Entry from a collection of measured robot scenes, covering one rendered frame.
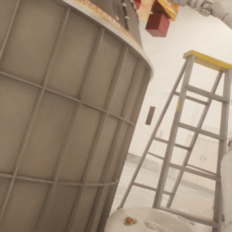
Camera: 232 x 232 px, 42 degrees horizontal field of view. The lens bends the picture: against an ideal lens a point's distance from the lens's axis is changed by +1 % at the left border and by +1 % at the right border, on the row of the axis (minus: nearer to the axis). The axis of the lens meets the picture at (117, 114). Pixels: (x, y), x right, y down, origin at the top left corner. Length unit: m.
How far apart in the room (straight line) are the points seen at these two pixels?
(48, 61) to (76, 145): 0.42
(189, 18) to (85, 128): 9.11
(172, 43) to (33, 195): 9.13
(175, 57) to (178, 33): 0.81
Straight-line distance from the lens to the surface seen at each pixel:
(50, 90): 1.30
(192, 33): 10.08
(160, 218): 1.68
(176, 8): 2.70
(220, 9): 2.01
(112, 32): 1.47
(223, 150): 2.43
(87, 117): 1.46
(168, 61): 10.00
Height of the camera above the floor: 0.68
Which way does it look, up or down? 4 degrees up
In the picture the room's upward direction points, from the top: 17 degrees clockwise
